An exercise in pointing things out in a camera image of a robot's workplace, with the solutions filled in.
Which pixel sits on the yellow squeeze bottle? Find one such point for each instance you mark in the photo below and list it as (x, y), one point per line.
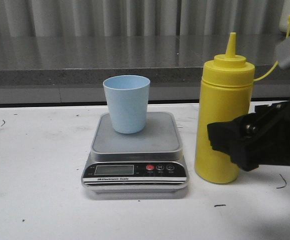
(225, 94)

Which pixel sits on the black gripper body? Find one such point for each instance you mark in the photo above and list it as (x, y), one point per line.
(254, 139)

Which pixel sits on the light blue plastic cup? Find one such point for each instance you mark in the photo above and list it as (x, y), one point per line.
(127, 100)

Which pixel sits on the silver electronic kitchen scale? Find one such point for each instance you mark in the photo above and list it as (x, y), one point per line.
(149, 164)

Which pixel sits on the grey pleated curtain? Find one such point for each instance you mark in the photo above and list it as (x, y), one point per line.
(107, 18)

